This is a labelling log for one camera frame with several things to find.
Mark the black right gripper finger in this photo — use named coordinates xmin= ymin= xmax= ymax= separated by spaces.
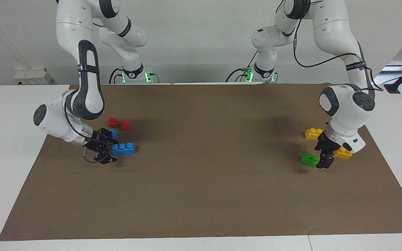
xmin=94 ymin=151 xmax=118 ymax=165
xmin=99 ymin=129 xmax=119 ymax=145

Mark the green two-stud toy block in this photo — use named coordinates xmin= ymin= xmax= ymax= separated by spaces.
xmin=299 ymin=152 xmax=320 ymax=168

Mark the yellow two-stud toy block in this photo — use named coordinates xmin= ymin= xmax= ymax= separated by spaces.
xmin=333 ymin=146 xmax=352 ymax=160
xmin=305 ymin=128 xmax=323 ymax=140

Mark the white cardboard box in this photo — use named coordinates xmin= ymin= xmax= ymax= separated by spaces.
xmin=14 ymin=68 xmax=54 ymax=85

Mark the brown paper table mat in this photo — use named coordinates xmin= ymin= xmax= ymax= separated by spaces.
xmin=0 ymin=83 xmax=402 ymax=242

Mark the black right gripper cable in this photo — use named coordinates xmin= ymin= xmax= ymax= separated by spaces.
xmin=63 ymin=101 xmax=104 ymax=164

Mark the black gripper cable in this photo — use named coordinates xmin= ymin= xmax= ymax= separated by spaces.
xmin=63 ymin=101 xmax=104 ymax=164
xmin=293 ymin=17 xmax=385 ymax=93

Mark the black base power cable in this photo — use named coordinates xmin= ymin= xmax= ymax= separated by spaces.
xmin=225 ymin=51 xmax=259 ymax=83
xmin=109 ymin=68 xmax=123 ymax=84

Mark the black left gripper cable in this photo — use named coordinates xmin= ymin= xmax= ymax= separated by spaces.
xmin=293 ymin=17 xmax=385 ymax=93

